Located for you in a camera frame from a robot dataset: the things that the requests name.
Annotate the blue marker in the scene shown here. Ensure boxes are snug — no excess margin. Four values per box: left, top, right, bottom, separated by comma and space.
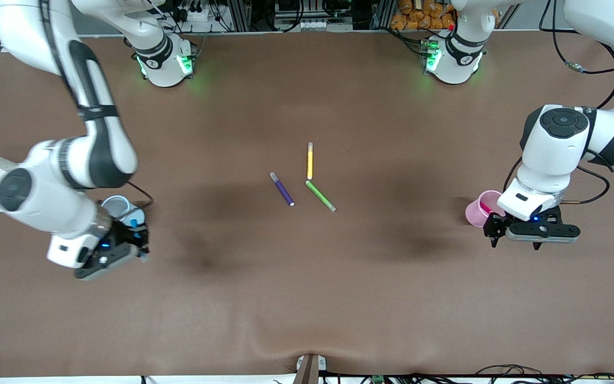
130, 216, 148, 263

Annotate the pink mesh cup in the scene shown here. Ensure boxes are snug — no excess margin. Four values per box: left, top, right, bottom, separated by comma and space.
465, 190, 506, 228

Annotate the blue mesh cup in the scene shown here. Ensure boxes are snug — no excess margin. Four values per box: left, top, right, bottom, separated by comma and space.
100, 195, 146, 226

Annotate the purple marker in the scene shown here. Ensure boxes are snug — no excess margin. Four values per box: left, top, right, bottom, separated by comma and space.
270, 172, 295, 207

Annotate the green marker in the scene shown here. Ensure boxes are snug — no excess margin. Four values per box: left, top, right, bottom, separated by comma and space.
305, 180, 337, 213

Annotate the bag of orange snacks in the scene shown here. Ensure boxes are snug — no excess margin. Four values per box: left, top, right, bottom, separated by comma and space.
391, 0, 457, 31

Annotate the white power strip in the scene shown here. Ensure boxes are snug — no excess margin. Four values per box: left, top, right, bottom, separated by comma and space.
176, 0, 217, 22

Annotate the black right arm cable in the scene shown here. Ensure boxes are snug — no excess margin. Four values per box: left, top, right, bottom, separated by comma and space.
126, 180, 155, 210

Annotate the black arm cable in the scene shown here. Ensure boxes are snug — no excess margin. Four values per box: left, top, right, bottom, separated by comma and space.
126, 180, 155, 210
503, 0, 614, 206

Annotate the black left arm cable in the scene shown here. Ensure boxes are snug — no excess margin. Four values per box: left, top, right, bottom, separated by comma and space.
503, 0, 614, 206

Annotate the black looped floor cable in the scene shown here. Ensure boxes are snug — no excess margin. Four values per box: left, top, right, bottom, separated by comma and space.
475, 364, 545, 380

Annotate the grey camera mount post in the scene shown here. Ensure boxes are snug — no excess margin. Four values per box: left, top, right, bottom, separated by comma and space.
294, 353, 327, 384

